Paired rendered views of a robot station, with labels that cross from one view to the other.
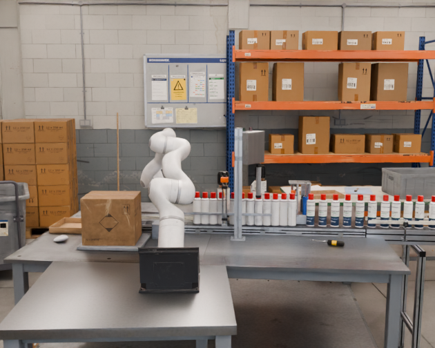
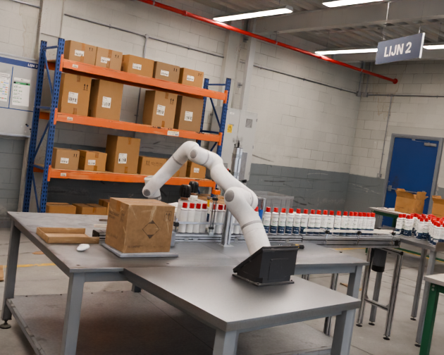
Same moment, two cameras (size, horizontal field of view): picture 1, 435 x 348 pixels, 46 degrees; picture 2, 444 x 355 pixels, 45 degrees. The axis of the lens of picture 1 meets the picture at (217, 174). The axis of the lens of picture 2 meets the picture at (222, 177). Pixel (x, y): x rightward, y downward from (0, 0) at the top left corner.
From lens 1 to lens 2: 2.18 m
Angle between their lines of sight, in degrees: 38
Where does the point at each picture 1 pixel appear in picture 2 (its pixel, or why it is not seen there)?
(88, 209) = (134, 215)
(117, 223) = (158, 229)
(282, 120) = (82, 136)
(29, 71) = not seen: outside the picture
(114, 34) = not seen: outside the picture
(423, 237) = (333, 241)
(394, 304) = (356, 288)
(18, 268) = (80, 279)
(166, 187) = (246, 195)
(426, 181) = (272, 202)
